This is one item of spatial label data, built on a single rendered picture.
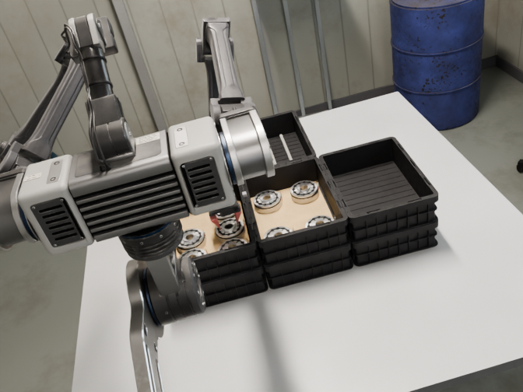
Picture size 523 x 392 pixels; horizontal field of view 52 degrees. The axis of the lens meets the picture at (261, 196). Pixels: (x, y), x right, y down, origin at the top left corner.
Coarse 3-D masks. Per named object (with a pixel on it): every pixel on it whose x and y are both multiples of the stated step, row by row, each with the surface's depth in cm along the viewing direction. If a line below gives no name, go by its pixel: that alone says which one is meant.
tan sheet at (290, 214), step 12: (288, 192) 201; (252, 204) 200; (288, 204) 195; (300, 204) 194; (312, 204) 193; (324, 204) 191; (264, 216) 192; (276, 216) 191; (288, 216) 190; (300, 216) 188; (312, 216) 187; (264, 228) 187; (300, 228) 183
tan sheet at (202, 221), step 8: (192, 216) 201; (200, 216) 200; (208, 216) 199; (240, 216) 195; (184, 224) 198; (192, 224) 197; (200, 224) 196; (208, 224) 195; (208, 232) 191; (208, 240) 188; (216, 240) 187; (248, 240) 183; (176, 248) 188; (208, 248) 184; (216, 248) 183
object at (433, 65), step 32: (416, 0) 328; (448, 0) 318; (480, 0) 319; (416, 32) 327; (448, 32) 321; (480, 32) 333; (416, 64) 340; (448, 64) 333; (480, 64) 349; (416, 96) 354; (448, 96) 347; (448, 128) 361
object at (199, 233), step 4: (184, 232) 189; (188, 232) 188; (192, 232) 188; (196, 232) 188; (200, 232) 187; (196, 236) 186; (200, 236) 186; (196, 240) 184; (200, 240) 183; (180, 244) 184; (184, 244) 183; (188, 244) 183; (192, 244) 183; (196, 244) 182; (184, 248) 182; (188, 248) 182
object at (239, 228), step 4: (224, 220) 190; (228, 220) 190; (232, 220) 189; (240, 220) 188; (220, 224) 189; (236, 224) 187; (240, 224) 186; (216, 228) 187; (220, 228) 187; (236, 228) 185; (240, 228) 185; (216, 232) 185; (220, 232) 186; (224, 232) 185; (228, 232) 184; (232, 232) 184; (236, 232) 183; (220, 236) 184; (224, 236) 183; (228, 236) 182; (232, 236) 182
